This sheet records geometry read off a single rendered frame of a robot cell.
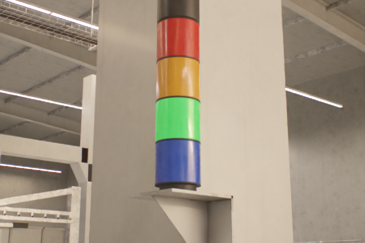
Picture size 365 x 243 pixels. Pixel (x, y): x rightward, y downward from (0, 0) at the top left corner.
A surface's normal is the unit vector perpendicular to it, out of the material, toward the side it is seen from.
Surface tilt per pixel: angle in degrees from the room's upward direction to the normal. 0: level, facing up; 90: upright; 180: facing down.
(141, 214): 90
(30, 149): 90
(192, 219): 90
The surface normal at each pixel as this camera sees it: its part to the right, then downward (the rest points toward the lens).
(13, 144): 0.67, -0.20
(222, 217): -0.74, -0.18
